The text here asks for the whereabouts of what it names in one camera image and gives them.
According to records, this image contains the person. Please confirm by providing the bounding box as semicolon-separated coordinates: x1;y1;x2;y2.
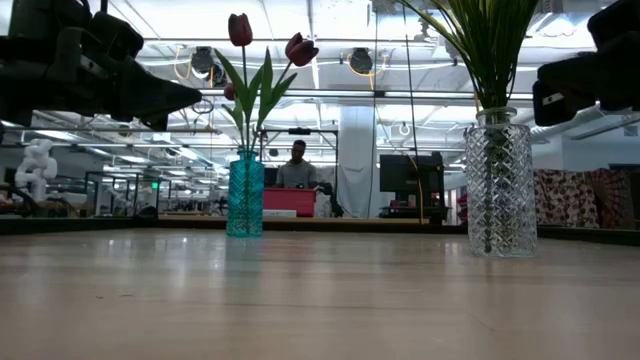
275;139;319;190

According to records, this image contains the black cable with coil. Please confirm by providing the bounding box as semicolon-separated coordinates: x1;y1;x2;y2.
401;0;420;201

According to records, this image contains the red plastic bin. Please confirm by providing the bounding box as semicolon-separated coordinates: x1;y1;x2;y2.
263;188;317;218

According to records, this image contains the thin yellow cable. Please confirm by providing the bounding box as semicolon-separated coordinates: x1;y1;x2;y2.
405;152;425;224

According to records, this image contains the black framed enclosure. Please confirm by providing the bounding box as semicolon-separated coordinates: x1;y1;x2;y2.
83;170;174;217

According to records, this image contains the blue glass vase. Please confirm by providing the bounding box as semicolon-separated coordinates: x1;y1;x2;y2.
225;149;266;239

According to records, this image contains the clear glass vase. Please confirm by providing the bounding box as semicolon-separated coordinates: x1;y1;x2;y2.
463;106;539;259

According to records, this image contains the red patterned cloth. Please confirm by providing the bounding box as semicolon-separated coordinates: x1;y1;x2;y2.
533;168;636;230

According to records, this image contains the black aluminium table frame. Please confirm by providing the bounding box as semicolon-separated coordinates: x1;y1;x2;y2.
0;214;640;247

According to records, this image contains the black metal rig frame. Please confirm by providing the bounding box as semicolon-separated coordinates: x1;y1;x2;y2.
258;127;340;219

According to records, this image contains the black monitor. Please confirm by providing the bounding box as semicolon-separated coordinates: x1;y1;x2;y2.
378;152;445;195

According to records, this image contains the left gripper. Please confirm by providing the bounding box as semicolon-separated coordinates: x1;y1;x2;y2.
0;0;204;132

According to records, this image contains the red artificial tulip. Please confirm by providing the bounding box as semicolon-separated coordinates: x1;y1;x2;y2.
252;32;320;154
214;13;254;154
222;82;246;151

